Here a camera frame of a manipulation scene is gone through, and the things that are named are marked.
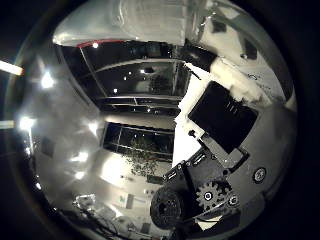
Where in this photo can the dark framed wall picture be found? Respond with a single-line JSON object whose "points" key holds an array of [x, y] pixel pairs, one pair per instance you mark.
{"points": [[155, 179]]}

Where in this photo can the leafy wall plant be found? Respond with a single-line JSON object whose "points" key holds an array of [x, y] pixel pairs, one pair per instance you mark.
{"points": [[146, 156]]}

